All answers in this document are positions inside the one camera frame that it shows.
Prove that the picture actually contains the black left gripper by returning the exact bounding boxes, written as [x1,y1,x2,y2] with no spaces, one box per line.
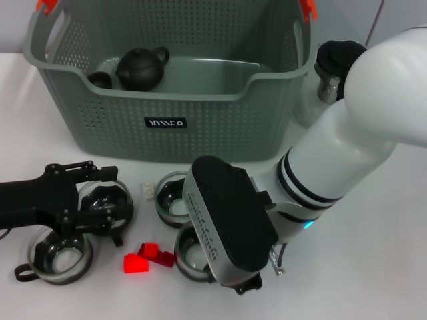
[0,161,119,236]

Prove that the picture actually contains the glass teacup black sleeve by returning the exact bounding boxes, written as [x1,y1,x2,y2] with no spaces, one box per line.
[13,229,94,287]
[155,171,201,231]
[77,179,135,248]
[173,226,221,284]

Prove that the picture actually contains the small black clay teacup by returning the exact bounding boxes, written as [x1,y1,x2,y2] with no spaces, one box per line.
[87,71,114,90]

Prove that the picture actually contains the grey-green perforated storage bin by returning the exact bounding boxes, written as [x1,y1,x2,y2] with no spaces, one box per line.
[22,0,318,164]

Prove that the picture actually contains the white toy brick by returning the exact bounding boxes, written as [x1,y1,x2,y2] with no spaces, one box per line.
[139,181,157,203]

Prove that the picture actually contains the bright red sloped brick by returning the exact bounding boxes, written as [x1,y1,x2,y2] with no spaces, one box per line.
[123,253,150,275]

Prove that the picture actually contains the dark red toy brick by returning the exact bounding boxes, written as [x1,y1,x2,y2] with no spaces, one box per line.
[137,242,175,268]

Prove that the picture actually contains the black clay teapot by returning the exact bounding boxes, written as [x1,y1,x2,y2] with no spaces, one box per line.
[115,46,170,91]

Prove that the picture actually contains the glass pitcher black lid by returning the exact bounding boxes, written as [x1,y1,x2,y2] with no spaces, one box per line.
[292,39,368,129]

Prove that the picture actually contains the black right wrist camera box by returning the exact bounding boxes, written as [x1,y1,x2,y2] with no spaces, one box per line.
[233,271,264,297]

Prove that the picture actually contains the right wrist metal cable connector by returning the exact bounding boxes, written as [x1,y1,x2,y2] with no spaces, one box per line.
[268,243,287,277]

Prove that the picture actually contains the orange bin handle clip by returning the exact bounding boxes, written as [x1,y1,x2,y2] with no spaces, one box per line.
[298,0,318,24]
[35,0,58,16]

